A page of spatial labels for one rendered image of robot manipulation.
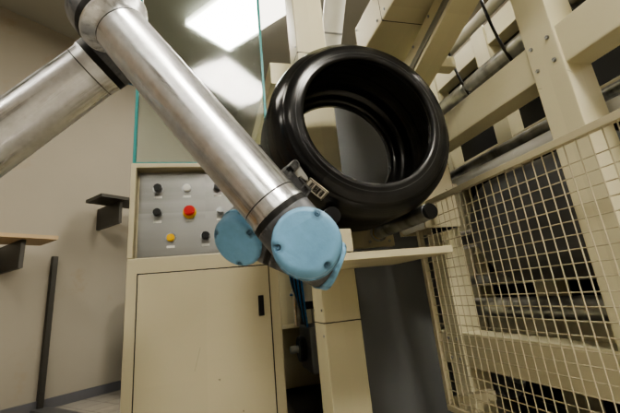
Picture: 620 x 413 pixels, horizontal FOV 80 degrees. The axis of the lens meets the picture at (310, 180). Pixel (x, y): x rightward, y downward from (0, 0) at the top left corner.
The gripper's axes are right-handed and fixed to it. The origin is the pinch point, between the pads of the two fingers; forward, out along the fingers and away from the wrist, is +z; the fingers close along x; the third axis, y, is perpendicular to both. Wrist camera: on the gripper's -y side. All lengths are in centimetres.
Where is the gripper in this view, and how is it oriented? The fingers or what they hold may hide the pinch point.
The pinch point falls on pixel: (292, 163)
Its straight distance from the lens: 94.2
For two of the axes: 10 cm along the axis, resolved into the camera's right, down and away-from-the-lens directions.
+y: 6.5, 7.5, 1.2
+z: 2.6, -3.6, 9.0
